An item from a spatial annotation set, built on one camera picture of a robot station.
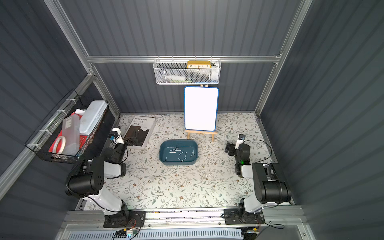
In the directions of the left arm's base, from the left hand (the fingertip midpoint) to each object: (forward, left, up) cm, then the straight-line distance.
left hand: (128, 127), depth 83 cm
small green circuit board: (-46, -9, -21) cm, 52 cm away
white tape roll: (-17, +25, +8) cm, 31 cm away
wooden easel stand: (+8, -41, -15) cm, 45 cm away
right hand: (-1, -66, -13) cm, 67 cm away
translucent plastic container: (-12, +19, +10) cm, 25 cm away
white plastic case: (-1, +14, +11) cm, 18 cm away
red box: (-12, +16, +7) cm, 21 cm away
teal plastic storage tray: (-4, -27, -21) cm, 34 cm away
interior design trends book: (+17, +5, -26) cm, 31 cm away
